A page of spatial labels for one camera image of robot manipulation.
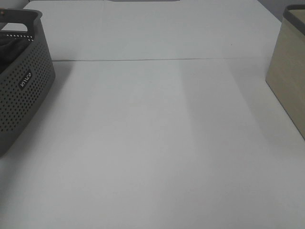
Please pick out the grey perforated plastic basket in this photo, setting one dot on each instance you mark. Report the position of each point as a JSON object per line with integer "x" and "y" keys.
{"x": 26, "y": 73}

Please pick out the beige fabric storage bin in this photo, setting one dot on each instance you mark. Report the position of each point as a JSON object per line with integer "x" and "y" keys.
{"x": 286, "y": 73}

